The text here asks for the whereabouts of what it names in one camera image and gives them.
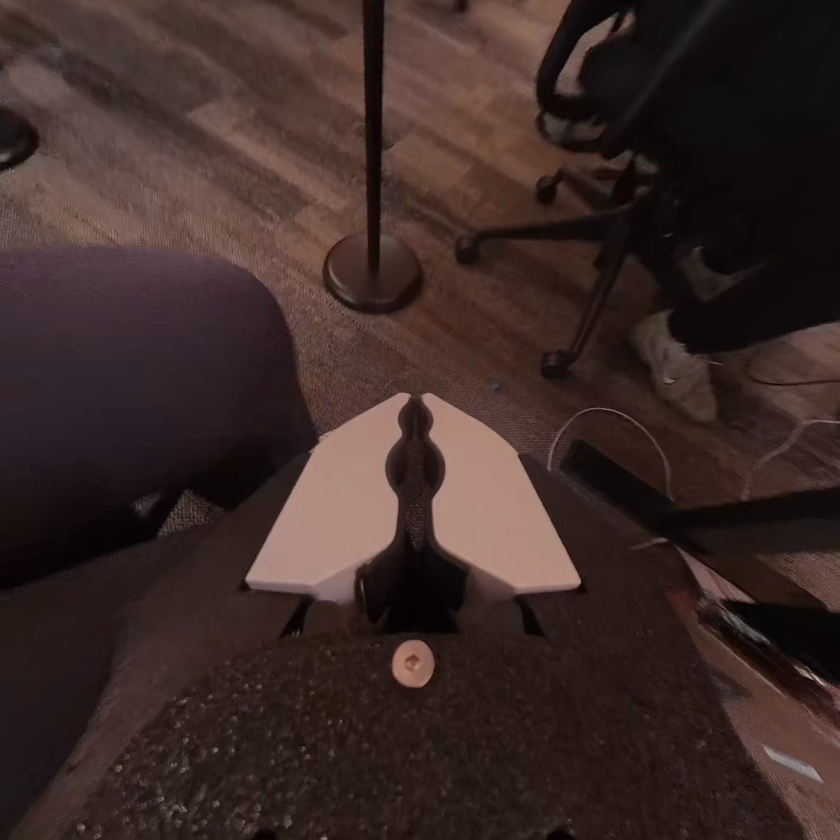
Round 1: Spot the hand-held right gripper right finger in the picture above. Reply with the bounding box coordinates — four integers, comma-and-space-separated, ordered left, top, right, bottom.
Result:
420, 393, 582, 602

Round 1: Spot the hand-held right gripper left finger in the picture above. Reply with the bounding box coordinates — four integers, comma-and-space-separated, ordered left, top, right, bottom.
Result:
246, 393, 412, 607

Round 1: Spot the black flat bar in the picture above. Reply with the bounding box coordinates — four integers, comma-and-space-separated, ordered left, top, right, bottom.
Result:
562, 440, 840, 555

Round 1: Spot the black round base stand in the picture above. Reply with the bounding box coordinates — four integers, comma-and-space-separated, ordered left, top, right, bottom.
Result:
322, 0, 425, 315

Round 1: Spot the black office chair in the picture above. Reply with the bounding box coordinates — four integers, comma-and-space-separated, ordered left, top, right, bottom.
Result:
453, 0, 840, 382

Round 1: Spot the dark round floor base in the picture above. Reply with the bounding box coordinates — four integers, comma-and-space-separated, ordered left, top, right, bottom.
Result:
0, 105, 40, 174

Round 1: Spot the thin white cable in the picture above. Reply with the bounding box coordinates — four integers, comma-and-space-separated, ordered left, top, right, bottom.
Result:
739, 418, 840, 502
545, 405, 677, 502

